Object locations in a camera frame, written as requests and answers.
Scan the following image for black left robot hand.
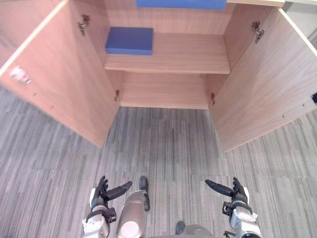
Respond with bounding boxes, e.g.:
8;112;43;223
89;176;133;207

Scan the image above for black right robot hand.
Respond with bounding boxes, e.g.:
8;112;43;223
205;177;250;207

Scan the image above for wooden right cabinet door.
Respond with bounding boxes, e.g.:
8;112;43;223
209;7;317;153

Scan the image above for wooden cabinet door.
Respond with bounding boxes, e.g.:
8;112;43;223
209;7;317;153
0;0;119;148

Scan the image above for wooden left cabinet door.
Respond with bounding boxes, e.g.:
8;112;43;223
0;0;119;148

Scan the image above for wooden office cabinet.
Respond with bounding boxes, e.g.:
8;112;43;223
61;0;285;110

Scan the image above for wooden cabinet shelf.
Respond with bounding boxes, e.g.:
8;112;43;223
104;32;231;74

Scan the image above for blue folder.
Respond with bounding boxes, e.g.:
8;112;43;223
105;26;154;56
135;0;228;11

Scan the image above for silver left robot leg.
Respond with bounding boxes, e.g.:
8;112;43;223
115;176;151;238

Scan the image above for silver robot leg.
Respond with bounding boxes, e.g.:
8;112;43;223
175;221;214;238
115;176;151;238

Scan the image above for silver right robot leg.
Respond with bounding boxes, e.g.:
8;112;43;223
175;221;214;238

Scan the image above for silver door handle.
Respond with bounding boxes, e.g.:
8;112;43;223
9;66;32;84

